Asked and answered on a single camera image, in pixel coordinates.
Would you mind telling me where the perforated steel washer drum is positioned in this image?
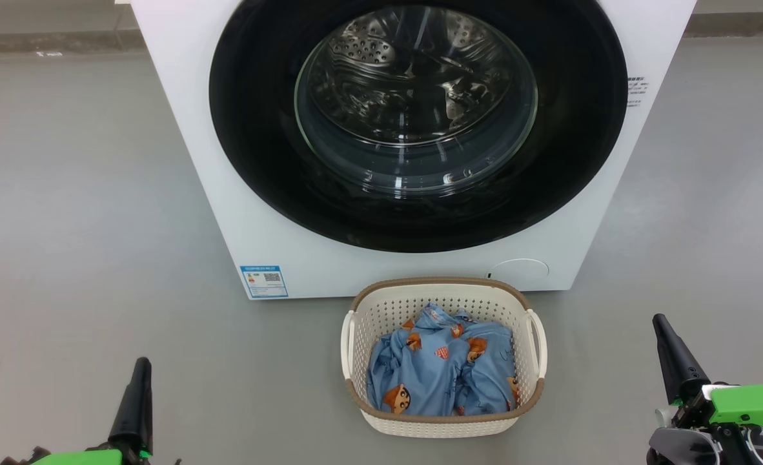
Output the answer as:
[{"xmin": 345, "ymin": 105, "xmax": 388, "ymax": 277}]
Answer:
[{"xmin": 304, "ymin": 5, "xmax": 532, "ymax": 189}]

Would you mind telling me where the round white drain filter cover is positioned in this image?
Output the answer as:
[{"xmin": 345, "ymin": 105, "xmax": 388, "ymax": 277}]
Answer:
[{"xmin": 489, "ymin": 258, "xmax": 550, "ymax": 283}]

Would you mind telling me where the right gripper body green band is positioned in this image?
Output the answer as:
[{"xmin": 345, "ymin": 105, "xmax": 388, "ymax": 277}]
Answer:
[{"xmin": 646, "ymin": 381, "xmax": 763, "ymax": 465}]

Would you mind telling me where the white front-load washing machine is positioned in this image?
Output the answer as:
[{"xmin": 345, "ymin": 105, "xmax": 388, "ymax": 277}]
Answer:
[{"xmin": 116, "ymin": 0, "xmax": 697, "ymax": 301}]

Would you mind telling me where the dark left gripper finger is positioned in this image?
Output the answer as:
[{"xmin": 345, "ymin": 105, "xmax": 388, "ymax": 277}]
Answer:
[{"xmin": 108, "ymin": 357, "xmax": 154, "ymax": 456}]

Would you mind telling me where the cream perforated laundry basket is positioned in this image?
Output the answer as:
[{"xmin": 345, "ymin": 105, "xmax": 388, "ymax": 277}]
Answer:
[{"xmin": 340, "ymin": 277, "xmax": 548, "ymax": 439}]

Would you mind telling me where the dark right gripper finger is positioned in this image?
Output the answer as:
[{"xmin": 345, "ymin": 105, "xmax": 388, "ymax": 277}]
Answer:
[{"xmin": 653, "ymin": 314, "xmax": 711, "ymax": 404}]

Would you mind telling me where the blue energy label sticker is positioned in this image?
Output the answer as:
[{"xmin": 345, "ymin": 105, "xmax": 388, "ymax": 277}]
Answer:
[{"xmin": 239, "ymin": 264, "xmax": 289, "ymax": 300}]

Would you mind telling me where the black-rimmed glass washer door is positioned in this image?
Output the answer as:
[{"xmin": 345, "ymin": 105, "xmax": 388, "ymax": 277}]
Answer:
[{"xmin": 209, "ymin": 0, "xmax": 629, "ymax": 254}]

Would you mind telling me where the blue cartoon-print garment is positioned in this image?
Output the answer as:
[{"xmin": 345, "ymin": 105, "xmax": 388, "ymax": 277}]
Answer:
[{"xmin": 367, "ymin": 304, "xmax": 469, "ymax": 417}]

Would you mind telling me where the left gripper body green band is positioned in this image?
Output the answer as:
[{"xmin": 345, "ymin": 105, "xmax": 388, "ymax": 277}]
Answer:
[{"xmin": 1, "ymin": 447, "xmax": 182, "ymax": 465}]

